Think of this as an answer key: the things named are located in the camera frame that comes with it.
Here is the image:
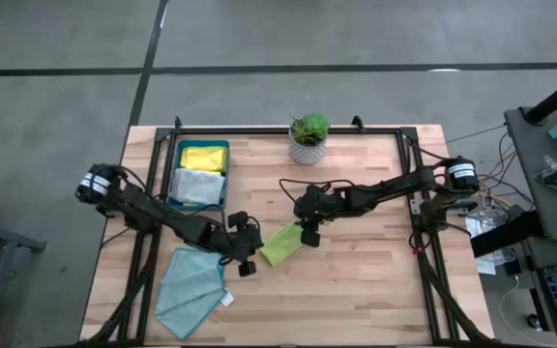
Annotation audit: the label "teal plastic bin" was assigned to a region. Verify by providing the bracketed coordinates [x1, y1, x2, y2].
[166, 138, 231, 213]

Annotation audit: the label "grey side desk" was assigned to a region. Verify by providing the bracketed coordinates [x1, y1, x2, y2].
[503, 105, 557, 242]

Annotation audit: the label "lime green microfiber towel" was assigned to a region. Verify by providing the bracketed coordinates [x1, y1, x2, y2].
[258, 222, 305, 268]

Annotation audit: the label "black slanted pole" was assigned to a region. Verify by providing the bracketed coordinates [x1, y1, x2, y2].
[523, 67, 557, 126]

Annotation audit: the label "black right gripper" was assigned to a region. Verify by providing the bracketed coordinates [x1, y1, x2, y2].
[292, 183, 338, 249]

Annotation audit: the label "succulent in patterned pot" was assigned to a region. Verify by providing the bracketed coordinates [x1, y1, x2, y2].
[287, 111, 332, 166]

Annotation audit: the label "floor cable bundle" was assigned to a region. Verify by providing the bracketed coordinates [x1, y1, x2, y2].
[445, 123, 534, 209]

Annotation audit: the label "grey waffle-weave towel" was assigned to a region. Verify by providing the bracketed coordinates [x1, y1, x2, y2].
[169, 167, 226, 207]

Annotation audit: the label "light blue teal-edged towel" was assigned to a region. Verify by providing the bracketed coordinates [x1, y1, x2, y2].
[154, 246, 236, 340]

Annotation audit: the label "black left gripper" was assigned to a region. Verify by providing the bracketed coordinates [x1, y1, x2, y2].
[210, 211, 264, 278]

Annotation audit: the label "white papers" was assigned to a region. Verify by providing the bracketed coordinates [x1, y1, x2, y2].
[465, 212, 507, 276]

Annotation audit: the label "black desk support beam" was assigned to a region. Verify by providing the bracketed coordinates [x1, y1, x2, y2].
[469, 210, 545, 258]

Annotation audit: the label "black aluminium table frame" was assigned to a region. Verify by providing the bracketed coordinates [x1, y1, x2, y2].
[78, 115, 500, 348]

